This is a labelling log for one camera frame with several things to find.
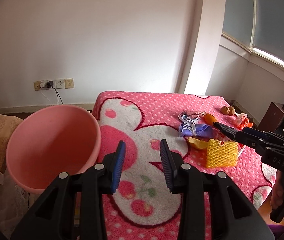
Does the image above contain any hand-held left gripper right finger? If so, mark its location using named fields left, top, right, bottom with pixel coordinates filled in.
left=159, top=139, right=275, bottom=240

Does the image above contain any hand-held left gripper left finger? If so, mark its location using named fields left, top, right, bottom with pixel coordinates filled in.
left=9, top=141, right=126, bottom=240

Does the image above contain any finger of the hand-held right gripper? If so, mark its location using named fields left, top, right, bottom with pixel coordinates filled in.
left=241, top=127, right=284, bottom=146
left=213, top=121, right=263, bottom=152

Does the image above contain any curved orange peel strip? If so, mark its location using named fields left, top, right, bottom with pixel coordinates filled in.
left=204, top=113, right=218, bottom=127

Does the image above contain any white red snack packet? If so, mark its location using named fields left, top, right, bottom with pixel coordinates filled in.
left=213, top=132, right=245, bottom=161

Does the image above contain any yellow foam fruit net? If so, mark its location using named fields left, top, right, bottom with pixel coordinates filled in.
left=206, top=139, right=239, bottom=169

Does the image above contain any purple wrapper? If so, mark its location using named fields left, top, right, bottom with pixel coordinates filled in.
left=178, top=122, right=214, bottom=138

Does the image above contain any orange peel piece white pith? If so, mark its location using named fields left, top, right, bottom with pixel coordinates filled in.
left=187, top=137, right=209, bottom=151

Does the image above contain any silver wrapper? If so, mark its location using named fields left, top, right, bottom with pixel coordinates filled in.
left=178, top=110, right=207, bottom=125

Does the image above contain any pink plastic bucket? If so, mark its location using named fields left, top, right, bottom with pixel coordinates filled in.
left=6, top=105, right=101, bottom=195

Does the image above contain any person's right hand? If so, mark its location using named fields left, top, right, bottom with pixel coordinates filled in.
left=270, top=179, right=284, bottom=210

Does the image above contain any orange plastic wrapper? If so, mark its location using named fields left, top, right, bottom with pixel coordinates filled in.
left=235, top=113, right=254, bottom=130

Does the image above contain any dark wooden cabinet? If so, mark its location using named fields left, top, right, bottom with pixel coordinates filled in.
left=259, top=102, right=284, bottom=132

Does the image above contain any pink dotted fleece blanket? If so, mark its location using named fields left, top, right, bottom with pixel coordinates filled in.
left=76, top=91, right=279, bottom=240

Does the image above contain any purple clothing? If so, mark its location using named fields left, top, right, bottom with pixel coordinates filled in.
left=267, top=224, right=284, bottom=240

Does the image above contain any frosted glass window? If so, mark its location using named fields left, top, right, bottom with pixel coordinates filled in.
left=221, top=0, right=284, bottom=81

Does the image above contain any white lace cloth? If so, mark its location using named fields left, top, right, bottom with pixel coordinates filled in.
left=0, top=170, right=36, bottom=233

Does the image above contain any black charger cable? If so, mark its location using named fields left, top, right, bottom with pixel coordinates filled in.
left=51, top=85, right=64, bottom=105

